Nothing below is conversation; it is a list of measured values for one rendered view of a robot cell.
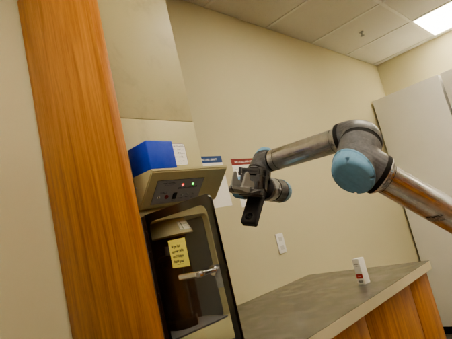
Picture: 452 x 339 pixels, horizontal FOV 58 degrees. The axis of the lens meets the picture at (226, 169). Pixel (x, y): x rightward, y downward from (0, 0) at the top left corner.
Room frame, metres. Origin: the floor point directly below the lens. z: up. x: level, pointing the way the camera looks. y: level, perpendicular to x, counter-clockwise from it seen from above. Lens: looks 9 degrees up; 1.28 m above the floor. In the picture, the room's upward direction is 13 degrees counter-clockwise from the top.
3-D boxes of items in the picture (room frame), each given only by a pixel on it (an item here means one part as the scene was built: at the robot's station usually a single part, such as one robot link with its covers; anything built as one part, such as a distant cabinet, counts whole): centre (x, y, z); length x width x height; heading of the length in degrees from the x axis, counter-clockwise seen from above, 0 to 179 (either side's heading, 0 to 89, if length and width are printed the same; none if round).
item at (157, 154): (1.23, 0.21, 1.56); 0.10 x 0.10 x 0.09; 47
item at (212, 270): (1.04, 0.13, 1.20); 0.10 x 0.05 x 0.03; 47
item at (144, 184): (1.30, 0.14, 1.46); 0.32 x 0.12 x 0.10; 137
